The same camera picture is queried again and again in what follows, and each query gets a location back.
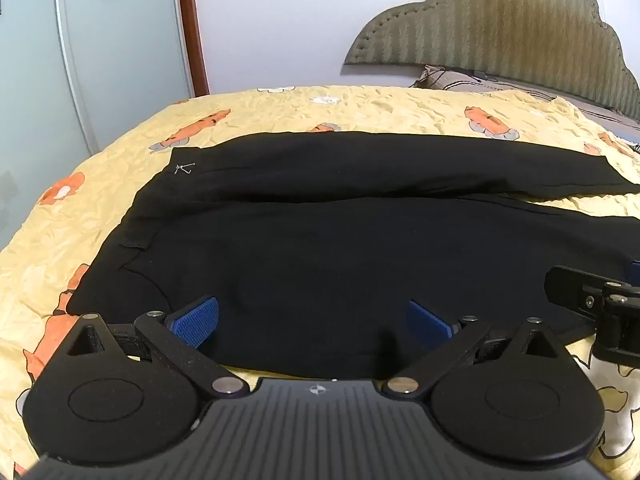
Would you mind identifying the frosted glass wardrobe door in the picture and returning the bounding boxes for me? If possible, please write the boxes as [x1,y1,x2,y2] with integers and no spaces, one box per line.
[0,0,106,256]
[52,0,196,153]

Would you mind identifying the yellow printed blanket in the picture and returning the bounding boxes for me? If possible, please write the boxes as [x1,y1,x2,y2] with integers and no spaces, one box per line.
[0,84,640,480]

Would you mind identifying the olive padded headboard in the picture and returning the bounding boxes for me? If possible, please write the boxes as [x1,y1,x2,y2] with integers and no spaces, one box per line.
[342,0,640,118]

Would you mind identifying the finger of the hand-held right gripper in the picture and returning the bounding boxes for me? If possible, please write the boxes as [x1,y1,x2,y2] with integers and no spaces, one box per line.
[546,265,640,367]

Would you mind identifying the brown wooden door frame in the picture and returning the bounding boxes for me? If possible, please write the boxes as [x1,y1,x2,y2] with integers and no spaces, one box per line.
[175,0,210,97]

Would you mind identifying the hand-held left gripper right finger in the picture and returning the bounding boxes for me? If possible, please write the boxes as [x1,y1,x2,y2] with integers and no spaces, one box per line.
[382,300,567,401]

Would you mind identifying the black pants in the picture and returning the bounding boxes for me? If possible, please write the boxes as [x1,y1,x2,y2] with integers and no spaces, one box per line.
[66,130,640,380]

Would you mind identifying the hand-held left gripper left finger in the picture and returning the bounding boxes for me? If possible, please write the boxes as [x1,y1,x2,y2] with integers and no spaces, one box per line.
[64,296,252,402]

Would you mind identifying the printed beige pillow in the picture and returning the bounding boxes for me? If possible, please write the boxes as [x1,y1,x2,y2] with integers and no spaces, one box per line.
[411,64,501,92]

